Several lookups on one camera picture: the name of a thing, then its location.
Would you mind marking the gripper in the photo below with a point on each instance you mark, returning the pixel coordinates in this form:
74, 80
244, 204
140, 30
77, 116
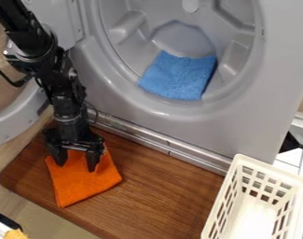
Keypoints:
70, 129

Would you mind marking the blue cloth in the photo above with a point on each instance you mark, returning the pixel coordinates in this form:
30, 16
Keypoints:
178, 77

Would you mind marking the washing machine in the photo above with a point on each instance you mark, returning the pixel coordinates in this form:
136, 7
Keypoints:
191, 93

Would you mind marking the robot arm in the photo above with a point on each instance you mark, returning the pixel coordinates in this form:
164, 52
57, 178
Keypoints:
33, 40

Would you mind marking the orange cloth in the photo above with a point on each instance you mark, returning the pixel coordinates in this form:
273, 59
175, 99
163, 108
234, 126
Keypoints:
81, 182

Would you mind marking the white basket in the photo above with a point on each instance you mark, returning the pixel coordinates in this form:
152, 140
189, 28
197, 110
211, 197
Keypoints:
257, 202

